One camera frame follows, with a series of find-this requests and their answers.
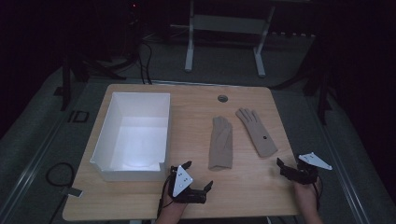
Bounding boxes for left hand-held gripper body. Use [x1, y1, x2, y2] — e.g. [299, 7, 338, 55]
[169, 164, 208, 205]

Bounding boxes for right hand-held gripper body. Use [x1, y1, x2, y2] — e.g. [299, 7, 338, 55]
[290, 151, 333, 186]

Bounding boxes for plain beige glove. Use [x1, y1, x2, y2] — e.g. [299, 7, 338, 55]
[207, 116, 233, 172]

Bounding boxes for beige glove with dark dot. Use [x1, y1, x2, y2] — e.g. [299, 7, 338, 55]
[234, 107, 278, 159]

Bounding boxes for white box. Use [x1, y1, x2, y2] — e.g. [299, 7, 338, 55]
[89, 91, 172, 183]

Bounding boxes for person's right hand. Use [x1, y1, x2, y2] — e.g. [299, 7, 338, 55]
[292, 181, 320, 216]

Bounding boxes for person's left hand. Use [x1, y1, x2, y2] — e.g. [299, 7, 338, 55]
[159, 189, 189, 219]

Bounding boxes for black stand with angled legs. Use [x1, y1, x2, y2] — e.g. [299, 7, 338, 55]
[270, 31, 333, 126]

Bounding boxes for grey tape on floor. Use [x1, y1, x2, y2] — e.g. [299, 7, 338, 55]
[65, 186, 84, 199]

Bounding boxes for black tripod stand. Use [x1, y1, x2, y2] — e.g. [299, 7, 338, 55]
[53, 52, 128, 112]

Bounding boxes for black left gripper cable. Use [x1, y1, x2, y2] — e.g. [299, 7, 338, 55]
[156, 174, 176, 218]

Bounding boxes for black hanging cables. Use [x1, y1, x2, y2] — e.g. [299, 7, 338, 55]
[135, 40, 154, 86]

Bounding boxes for black looped floor cable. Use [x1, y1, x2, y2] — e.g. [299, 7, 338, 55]
[45, 161, 77, 224]

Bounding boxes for white metal stand frame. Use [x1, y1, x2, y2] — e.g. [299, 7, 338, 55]
[169, 0, 276, 78]

